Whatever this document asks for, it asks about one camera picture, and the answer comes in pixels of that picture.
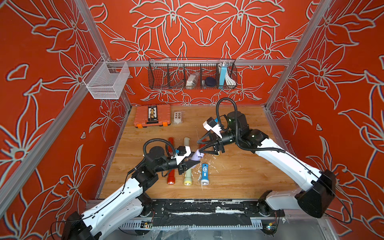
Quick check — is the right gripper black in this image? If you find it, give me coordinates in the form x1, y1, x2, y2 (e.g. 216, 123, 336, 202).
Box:
197, 131, 241, 158

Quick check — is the purple flashlight front row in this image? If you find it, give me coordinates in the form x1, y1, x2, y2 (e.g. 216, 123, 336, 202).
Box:
190, 150, 205, 162

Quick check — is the green flashlight front row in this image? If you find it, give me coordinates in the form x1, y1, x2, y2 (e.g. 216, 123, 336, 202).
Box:
184, 169, 193, 186

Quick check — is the cream flashlight back row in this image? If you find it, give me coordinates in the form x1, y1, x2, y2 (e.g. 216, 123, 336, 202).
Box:
184, 137, 190, 147

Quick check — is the red flashlight front row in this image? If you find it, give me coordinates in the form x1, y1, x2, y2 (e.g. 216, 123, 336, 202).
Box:
167, 170, 176, 185

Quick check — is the blue flashlight front row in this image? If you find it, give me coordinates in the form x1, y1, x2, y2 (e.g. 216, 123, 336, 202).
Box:
201, 164, 210, 186

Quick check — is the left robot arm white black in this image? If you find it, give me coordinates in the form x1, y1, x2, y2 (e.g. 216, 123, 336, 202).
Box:
61, 138, 198, 240

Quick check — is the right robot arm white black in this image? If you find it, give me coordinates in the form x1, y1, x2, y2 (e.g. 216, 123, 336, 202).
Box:
198, 98, 336, 219

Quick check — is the white button box in bag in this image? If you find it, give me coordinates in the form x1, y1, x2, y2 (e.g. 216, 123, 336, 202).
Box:
174, 111, 183, 125

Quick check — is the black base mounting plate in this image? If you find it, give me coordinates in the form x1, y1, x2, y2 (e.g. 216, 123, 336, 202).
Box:
139, 199, 285, 228

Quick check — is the orange tool case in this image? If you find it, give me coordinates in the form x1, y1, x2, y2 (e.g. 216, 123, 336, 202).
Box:
134, 104, 171, 129

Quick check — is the black card on case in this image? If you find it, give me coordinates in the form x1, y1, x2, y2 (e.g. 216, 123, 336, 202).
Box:
148, 105, 158, 123

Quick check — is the dark blue round item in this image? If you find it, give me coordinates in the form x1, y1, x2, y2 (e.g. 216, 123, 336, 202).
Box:
204, 77, 217, 88

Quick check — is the white bagged item in basket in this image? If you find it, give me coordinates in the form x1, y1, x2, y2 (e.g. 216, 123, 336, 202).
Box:
186, 73, 199, 90

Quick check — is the light blue box in basket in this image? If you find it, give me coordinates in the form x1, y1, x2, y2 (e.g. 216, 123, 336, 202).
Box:
218, 63, 227, 89

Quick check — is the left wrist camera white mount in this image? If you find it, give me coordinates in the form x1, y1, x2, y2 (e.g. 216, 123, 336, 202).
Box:
175, 146, 192, 165

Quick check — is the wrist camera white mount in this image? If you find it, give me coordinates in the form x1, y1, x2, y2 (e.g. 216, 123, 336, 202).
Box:
175, 146, 192, 165
203, 117, 223, 139

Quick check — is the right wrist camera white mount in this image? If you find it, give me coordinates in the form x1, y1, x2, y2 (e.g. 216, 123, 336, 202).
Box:
203, 117, 223, 139

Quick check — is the white cable in basket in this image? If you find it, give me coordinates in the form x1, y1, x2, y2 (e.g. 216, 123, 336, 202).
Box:
224, 69, 237, 88

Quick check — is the black wire wall basket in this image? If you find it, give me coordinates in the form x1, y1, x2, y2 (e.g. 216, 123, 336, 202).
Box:
148, 58, 238, 90

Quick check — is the clear plastic wall bin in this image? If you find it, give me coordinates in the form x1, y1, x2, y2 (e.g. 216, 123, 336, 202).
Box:
85, 62, 131, 100

